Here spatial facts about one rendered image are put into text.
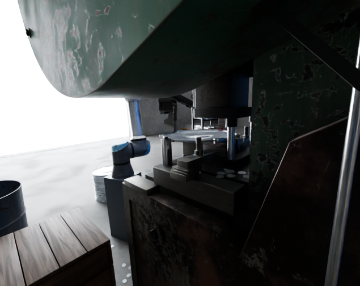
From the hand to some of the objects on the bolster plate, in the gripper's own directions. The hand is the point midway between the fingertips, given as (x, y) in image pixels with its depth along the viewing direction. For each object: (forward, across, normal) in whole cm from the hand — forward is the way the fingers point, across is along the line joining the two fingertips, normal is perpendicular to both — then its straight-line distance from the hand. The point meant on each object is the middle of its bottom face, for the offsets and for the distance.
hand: (176, 129), depth 84 cm
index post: (+16, +19, -4) cm, 25 cm away
